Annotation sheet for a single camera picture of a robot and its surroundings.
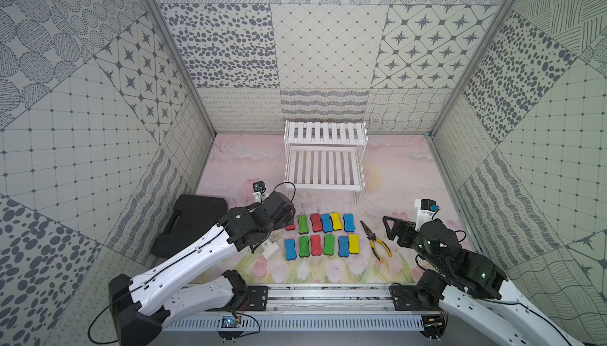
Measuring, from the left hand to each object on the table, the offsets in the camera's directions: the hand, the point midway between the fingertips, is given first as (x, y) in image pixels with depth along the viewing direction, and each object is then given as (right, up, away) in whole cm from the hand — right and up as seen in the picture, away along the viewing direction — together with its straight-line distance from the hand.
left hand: (278, 210), depth 74 cm
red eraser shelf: (+12, -15, +10) cm, 22 cm away
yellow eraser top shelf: (+20, -8, +16) cm, 27 cm away
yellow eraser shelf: (+26, -15, +10) cm, 32 cm away
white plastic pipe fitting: (-4, -16, +7) cm, 18 cm away
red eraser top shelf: (+3, -10, +14) cm, 17 cm away
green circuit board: (-15, -34, -3) cm, 37 cm away
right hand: (+37, -4, -2) cm, 37 cm away
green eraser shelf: (+8, -16, +9) cm, 20 cm away
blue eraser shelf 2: (+22, -15, +10) cm, 29 cm away
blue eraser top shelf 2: (+25, -8, +17) cm, 32 cm away
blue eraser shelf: (+3, -16, +9) cm, 19 cm away
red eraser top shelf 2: (+13, -8, +16) cm, 22 cm away
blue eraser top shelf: (+16, -7, +16) cm, 24 cm away
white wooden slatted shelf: (+16, +17, +21) cm, 32 cm away
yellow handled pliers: (+34, -14, +11) cm, 38 cm away
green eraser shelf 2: (+17, -16, +12) cm, 26 cm away
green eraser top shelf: (+7, -9, +16) cm, 20 cm away
